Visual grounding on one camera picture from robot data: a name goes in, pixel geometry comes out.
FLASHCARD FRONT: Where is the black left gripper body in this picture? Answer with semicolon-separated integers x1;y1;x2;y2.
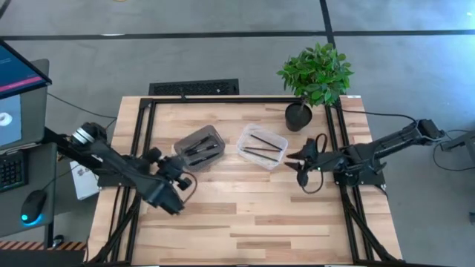
148;146;193;191

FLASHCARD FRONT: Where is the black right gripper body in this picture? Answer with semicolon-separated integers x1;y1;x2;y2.
296;151;337;187

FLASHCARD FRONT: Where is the silver pen with black grip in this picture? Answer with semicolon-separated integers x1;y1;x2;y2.
186;143;220;156

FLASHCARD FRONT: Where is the grey translucent plastic bin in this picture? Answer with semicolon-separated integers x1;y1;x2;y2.
173;124;226;173

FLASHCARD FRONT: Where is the clear plastic bin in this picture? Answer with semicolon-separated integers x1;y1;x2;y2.
236;123;289;171

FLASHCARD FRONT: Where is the green potted plant black pot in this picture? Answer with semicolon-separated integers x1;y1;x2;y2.
276;42;356;133

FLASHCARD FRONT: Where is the black floor vent grille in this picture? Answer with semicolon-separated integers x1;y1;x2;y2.
148;78;240;96

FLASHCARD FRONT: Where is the white box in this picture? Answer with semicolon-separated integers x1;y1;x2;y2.
69;159;100;201

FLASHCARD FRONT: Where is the black computer mouse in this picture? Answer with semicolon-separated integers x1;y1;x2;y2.
20;189;48;226

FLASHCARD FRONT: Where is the grey stand leg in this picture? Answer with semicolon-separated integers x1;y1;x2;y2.
445;129;475;151

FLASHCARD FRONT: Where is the monitor with grey screen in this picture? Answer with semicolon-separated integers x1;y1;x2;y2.
0;59;50;151

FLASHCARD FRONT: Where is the orange black hazard tape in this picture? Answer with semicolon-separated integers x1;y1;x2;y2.
0;240;87;251

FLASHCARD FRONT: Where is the black keyboard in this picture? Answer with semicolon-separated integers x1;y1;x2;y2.
0;150;29;194

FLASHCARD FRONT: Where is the grey computer desk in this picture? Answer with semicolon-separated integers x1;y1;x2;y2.
0;142;57;238

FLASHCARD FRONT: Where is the monitor with dark blue screen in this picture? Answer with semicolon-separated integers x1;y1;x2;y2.
0;39;53;101

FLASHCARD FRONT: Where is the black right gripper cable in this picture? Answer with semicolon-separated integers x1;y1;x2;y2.
301;132;329;194

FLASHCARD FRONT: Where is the brown left gripper cable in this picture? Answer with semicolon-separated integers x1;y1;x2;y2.
183;171;199;204

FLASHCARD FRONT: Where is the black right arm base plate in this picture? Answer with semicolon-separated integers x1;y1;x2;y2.
331;155;387;187

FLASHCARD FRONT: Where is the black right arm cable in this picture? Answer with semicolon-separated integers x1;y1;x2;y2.
339;108;419;124

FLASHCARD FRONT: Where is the black aluminium table frame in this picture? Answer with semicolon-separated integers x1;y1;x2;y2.
85;95;407;267

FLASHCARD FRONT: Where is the black looped floor cable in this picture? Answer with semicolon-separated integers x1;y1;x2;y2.
433;128;475;176

